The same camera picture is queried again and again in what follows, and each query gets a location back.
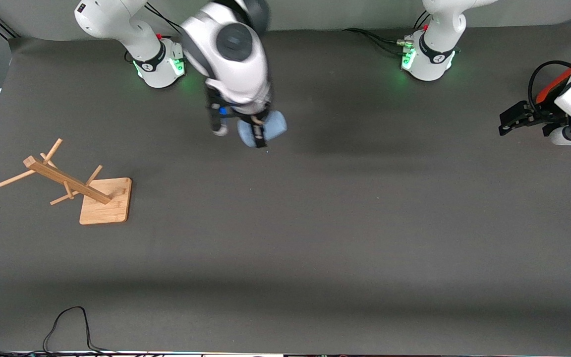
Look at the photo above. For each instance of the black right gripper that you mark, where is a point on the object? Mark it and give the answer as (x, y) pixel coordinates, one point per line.
(257, 120)

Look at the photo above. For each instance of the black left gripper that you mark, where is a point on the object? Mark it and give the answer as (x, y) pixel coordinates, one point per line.
(544, 117)

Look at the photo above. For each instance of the light blue plastic cup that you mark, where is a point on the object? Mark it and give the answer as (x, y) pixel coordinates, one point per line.
(275, 126)

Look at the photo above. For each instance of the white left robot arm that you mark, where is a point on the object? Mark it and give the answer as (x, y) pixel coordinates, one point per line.
(431, 59)

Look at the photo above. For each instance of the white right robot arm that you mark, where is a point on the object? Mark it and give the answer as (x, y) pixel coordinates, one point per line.
(236, 74)

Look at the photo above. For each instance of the wooden mug tree stand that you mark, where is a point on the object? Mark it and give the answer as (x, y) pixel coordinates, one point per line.
(107, 206)

